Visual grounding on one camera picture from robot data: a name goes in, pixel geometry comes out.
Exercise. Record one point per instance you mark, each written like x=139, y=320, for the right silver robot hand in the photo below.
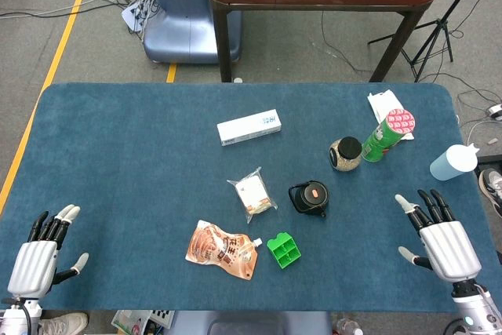
x=451, y=248

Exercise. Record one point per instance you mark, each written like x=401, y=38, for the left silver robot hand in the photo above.
x=33, y=268

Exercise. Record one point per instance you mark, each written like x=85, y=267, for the black round container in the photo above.
x=311, y=199

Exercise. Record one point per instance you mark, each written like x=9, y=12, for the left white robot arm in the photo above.
x=15, y=319

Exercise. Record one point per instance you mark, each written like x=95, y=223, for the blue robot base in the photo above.
x=180, y=29

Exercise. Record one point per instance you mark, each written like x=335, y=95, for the black and white sneaker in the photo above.
x=492, y=190

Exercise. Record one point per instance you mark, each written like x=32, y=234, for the translucent squeeze bottle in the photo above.
x=451, y=162

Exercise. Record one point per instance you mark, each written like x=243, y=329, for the colourful booklet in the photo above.
x=131, y=323

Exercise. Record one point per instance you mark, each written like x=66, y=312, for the clear water bottle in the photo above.
x=347, y=327

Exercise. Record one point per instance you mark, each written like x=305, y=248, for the green chips can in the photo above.
x=378, y=139

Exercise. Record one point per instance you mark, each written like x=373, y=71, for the checkerboard calibration sheet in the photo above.
x=162, y=317

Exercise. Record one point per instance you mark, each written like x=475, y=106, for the blue table cloth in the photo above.
x=117, y=154

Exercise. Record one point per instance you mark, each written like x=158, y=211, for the glass jar black lid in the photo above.
x=345, y=154

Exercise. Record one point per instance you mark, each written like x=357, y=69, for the white power adapter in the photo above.
x=495, y=111

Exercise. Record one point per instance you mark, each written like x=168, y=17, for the white paper bag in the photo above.
x=382, y=103

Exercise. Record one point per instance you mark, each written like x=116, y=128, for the green plastic grid block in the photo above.
x=284, y=252

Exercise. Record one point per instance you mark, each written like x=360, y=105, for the orange spouted drink pouch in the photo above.
x=221, y=250

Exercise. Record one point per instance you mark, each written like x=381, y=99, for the wrapped sandwich cake package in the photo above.
x=253, y=194

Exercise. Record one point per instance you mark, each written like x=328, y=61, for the blue-grey robot torso base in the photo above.
x=251, y=325

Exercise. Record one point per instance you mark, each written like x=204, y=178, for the black tripod stand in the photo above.
x=447, y=25

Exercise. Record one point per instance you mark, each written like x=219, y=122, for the white toothpaste box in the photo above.
x=249, y=128

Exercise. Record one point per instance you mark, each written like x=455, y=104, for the white power strip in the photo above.
x=133, y=15

